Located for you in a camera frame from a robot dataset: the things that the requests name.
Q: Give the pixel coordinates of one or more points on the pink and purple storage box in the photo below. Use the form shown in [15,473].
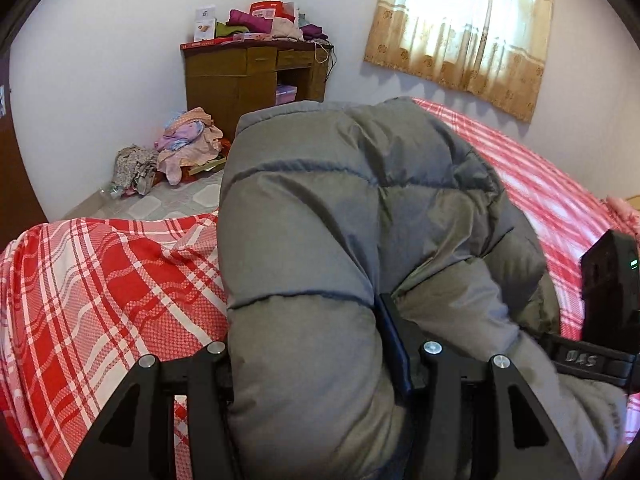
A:
[286,95]

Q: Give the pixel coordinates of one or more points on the pink floral quilt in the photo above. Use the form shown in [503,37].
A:
[622,212]

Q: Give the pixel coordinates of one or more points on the beige patterned curtain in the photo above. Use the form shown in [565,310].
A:
[450,25]

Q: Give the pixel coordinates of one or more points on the grey patterned cloth heap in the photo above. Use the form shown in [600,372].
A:
[132,165]

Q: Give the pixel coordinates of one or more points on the purple folded garment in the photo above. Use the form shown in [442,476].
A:
[312,31]

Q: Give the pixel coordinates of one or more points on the magenta folded clothes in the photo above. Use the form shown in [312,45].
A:
[250,21]

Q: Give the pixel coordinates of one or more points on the red cardboard box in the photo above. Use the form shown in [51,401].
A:
[265,10]

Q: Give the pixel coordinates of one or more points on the grey down jacket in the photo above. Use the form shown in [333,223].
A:
[325,240]

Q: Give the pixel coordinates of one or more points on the beige folded garment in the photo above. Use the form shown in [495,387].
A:
[285,27]

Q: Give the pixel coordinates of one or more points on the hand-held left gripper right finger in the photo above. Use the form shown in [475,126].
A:
[395,345]

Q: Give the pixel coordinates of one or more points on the brown wooden desk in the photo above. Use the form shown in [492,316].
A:
[215,95]

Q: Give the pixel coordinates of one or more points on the flat red box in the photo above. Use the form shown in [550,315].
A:
[240,38]

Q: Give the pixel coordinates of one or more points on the white picture box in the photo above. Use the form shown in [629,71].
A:
[205,25]

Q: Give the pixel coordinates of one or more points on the pink and purple clothes pile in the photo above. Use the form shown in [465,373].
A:
[185,135]

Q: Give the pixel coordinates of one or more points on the light wooden headboard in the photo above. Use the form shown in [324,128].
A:
[635,202]

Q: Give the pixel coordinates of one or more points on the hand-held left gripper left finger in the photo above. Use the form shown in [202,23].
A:
[210,385]

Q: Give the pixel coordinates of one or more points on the green folded cloth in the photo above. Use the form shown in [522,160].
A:
[225,30]

